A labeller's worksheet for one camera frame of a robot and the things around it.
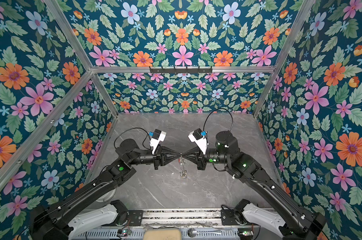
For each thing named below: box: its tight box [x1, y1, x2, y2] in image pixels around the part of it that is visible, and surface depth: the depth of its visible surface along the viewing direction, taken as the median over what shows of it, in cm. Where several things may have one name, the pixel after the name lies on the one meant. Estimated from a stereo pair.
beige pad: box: [143, 229, 182, 240], surface depth 68 cm
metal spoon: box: [187, 228, 222, 238], surface depth 71 cm
